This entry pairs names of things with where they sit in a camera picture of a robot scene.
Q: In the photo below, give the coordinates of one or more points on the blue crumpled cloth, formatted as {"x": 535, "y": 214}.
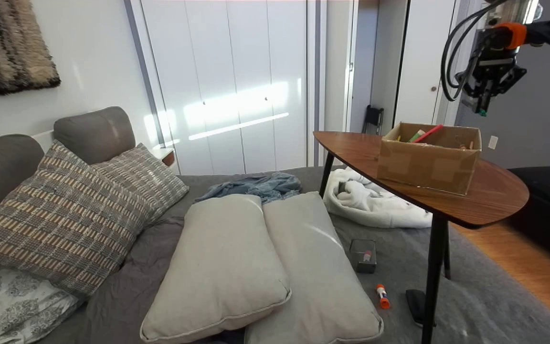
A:
{"x": 260, "y": 185}

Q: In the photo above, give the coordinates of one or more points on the small wooden item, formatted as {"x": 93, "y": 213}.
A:
{"x": 465, "y": 145}

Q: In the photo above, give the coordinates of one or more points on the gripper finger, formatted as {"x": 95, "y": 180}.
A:
{"x": 470, "y": 86}
{"x": 508, "y": 79}

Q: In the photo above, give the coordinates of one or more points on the cardboard box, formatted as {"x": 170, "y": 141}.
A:
{"x": 428, "y": 165}

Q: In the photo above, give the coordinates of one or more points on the black folding chair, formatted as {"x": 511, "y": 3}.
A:
{"x": 373, "y": 119}

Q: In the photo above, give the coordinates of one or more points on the plain beige pillow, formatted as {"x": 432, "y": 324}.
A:
{"x": 222, "y": 267}
{"x": 322, "y": 282}

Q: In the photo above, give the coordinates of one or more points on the flat black device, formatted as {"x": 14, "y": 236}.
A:
{"x": 416, "y": 306}

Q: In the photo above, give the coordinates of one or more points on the shaggy brown wall hanging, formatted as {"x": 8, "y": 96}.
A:
{"x": 3, "y": 43}

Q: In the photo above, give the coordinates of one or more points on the green pen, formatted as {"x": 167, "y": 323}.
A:
{"x": 416, "y": 136}

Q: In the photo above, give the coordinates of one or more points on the red pen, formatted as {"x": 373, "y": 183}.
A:
{"x": 428, "y": 133}

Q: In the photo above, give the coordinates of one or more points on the white door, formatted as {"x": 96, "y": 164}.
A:
{"x": 423, "y": 62}

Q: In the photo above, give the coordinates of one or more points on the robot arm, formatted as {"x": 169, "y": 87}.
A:
{"x": 518, "y": 8}

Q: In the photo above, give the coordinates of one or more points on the grey bed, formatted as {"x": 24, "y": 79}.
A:
{"x": 470, "y": 296}

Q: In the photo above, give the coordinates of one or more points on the white wardrobe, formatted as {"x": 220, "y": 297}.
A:
{"x": 227, "y": 71}

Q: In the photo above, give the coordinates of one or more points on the white floral pillow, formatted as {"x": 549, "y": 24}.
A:
{"x": 7, "y": 306}

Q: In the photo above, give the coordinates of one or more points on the white nightstand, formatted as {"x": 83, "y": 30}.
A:
{"x": 166, "y": 155}

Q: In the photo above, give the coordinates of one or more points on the small patterned woven pillow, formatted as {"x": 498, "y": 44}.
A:
{"x": 148, "y": 179}

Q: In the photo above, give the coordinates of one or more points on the orange glue stick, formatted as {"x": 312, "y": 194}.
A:
{"x": 383, "y": 297}

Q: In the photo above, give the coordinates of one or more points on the white wall socket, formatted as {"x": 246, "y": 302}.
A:
{"x": 493, "y": 142}

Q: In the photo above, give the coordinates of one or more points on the white blanket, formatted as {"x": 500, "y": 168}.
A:
{"x": 375, "y": 205}

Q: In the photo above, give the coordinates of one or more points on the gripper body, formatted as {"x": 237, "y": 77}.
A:
{"x": 493, "y": 55}

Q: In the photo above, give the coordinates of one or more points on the small grey box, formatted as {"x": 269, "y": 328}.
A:
{"x": 363, "y": 255}

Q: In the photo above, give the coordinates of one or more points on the large patterned woven pillow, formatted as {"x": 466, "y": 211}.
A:
{"x": 50, "y": 220}

